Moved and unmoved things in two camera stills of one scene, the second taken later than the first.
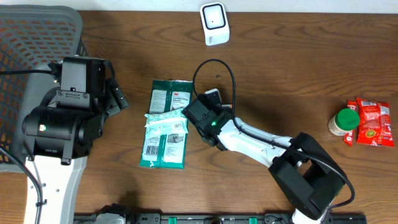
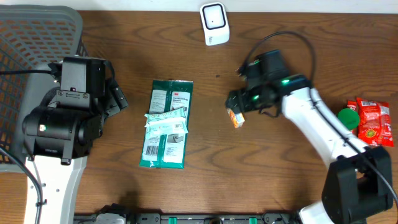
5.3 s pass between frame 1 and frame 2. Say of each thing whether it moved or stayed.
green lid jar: stayed
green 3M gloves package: stayed
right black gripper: moved
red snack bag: stayed
